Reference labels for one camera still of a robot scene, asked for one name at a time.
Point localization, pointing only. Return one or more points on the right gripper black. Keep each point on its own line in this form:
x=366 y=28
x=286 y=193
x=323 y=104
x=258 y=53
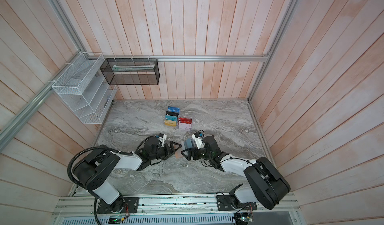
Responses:
x=189 y=156

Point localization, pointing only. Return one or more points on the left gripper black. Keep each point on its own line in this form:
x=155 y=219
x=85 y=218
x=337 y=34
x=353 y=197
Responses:
x=172 y=147

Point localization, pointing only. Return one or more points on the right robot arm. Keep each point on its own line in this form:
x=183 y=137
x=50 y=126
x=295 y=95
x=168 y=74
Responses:
x=265 y=184

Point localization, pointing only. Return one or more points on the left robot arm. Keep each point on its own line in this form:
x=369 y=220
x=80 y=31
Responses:
x=90 y=168

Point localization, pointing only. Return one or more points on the yellow VIP card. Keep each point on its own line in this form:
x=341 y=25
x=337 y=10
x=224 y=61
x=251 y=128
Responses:
x=170 y=123

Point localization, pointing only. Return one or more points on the white pink card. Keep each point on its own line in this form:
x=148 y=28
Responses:
x=185 y=126

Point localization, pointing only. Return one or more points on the red card on stand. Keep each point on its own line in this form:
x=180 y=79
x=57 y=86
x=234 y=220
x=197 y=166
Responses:
x=185 y=120

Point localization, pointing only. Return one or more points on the teal VIP card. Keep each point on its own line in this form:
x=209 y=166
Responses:
x=171 y=118

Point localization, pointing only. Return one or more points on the black card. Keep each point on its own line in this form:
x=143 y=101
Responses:
x=172 y=113

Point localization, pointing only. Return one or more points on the blue card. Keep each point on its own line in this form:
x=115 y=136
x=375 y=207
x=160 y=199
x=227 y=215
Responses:
x=173 y=109

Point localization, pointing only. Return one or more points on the black mesh basket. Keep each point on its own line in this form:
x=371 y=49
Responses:
x=131 y=71

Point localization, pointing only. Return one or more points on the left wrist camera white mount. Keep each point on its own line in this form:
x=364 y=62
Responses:
x=162 y=138

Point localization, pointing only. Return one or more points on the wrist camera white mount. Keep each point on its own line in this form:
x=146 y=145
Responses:
x=162 y=138
x=197 y=138

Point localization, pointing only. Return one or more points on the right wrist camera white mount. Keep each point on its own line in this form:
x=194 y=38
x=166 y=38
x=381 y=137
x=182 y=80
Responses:
x=197 y=138

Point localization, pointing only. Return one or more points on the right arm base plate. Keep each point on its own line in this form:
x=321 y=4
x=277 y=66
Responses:
x=228 y=202

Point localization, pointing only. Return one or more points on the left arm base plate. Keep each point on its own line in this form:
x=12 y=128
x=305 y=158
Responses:
x=126 y=205

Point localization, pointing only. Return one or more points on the aluminium front rail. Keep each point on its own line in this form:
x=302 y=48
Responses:
x=83 y=206

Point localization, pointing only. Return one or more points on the white wire mesh shelf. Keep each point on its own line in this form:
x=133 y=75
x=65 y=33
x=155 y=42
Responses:
x=84 y=89

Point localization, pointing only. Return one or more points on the horizontal aluminium wall rail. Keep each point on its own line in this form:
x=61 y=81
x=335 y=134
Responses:
x=196 y=58

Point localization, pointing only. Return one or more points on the left aluminium wall rail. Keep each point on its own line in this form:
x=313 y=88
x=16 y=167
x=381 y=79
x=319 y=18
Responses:
x=14 y=126

